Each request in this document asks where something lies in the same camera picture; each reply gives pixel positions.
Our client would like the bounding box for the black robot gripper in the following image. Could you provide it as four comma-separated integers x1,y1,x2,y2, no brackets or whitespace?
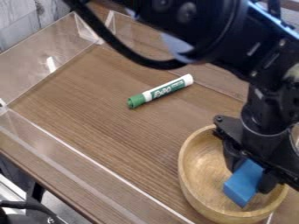
213,115,299,194

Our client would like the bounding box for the blue foam block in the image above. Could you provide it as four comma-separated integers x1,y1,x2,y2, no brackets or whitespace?
222,159,264,207

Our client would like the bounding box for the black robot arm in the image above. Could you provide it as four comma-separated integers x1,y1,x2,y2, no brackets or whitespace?
114,0,299,193

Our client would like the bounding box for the brown wooden bowl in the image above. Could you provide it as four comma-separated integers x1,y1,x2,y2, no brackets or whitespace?
177,125,288,224

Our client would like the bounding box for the green Expo whiteboard marker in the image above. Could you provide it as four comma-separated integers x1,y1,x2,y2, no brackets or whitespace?
126,74,193,109

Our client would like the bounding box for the black metal table frame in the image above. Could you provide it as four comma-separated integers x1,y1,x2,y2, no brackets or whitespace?
0,154,82,224

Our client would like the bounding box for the black cable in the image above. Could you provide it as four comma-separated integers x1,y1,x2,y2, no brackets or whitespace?
62,0,202,71

